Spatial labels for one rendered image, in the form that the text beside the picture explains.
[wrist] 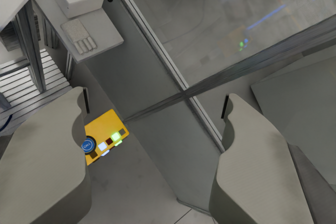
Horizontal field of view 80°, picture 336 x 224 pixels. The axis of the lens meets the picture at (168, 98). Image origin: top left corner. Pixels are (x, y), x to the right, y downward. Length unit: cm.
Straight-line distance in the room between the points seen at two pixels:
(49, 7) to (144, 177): 140
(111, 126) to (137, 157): 118
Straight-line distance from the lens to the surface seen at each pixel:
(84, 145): 63
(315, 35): 57
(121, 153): 178
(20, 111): 167
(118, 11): 104
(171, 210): 202
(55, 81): 171
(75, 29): 97
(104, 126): 66
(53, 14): 102
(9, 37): 110
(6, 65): 123
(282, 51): 61
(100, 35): 100
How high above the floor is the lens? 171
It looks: 59 degrees down
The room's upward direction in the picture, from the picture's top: 64 degrees clockwise
